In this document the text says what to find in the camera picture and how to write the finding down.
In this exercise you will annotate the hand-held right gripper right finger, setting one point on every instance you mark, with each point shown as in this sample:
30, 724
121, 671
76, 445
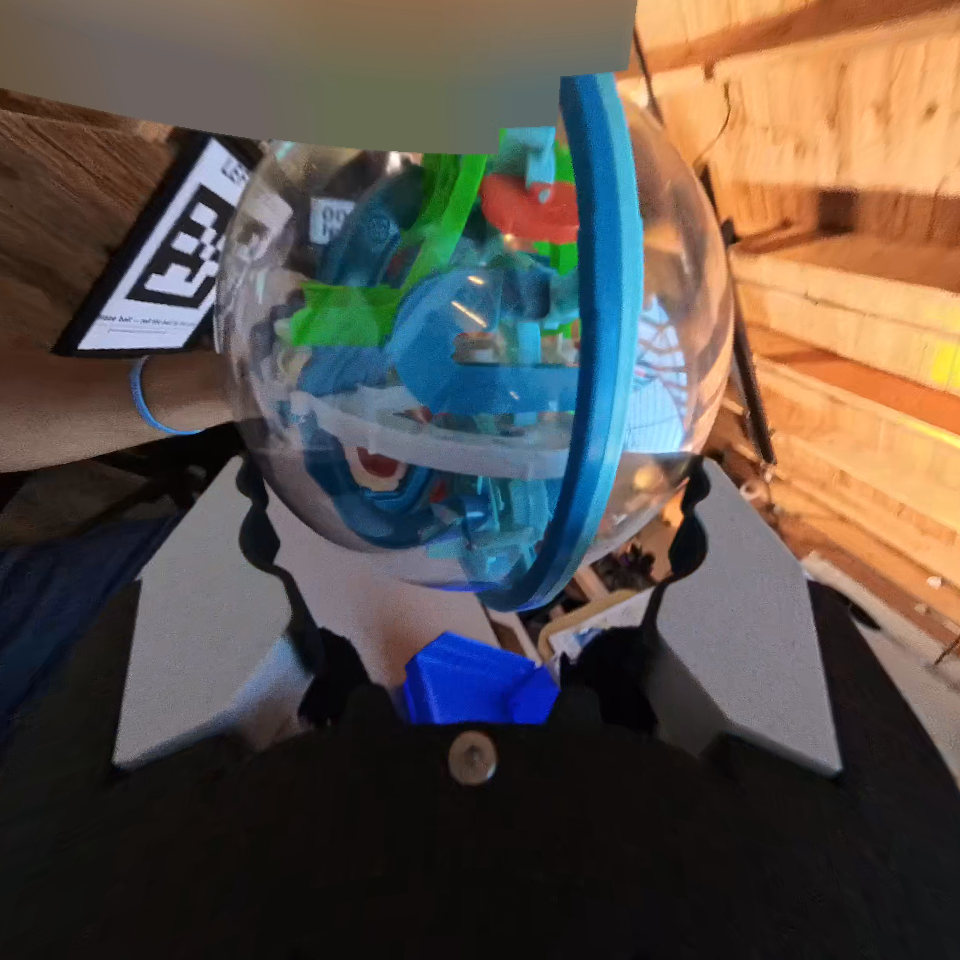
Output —
742, 637

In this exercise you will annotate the blue wristband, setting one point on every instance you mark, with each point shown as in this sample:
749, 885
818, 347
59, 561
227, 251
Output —
139, 397

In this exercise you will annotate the person's dark pants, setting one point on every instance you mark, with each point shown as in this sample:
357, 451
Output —
67, 600

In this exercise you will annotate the person's left forearm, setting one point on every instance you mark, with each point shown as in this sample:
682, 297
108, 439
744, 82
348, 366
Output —
67, 405

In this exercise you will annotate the blue plastic block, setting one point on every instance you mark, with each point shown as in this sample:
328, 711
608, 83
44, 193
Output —
472, 682

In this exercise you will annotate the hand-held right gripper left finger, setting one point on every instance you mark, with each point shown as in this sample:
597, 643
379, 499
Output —
202, 600

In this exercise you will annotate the wooden shelf unit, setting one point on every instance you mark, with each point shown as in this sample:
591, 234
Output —
847, 300

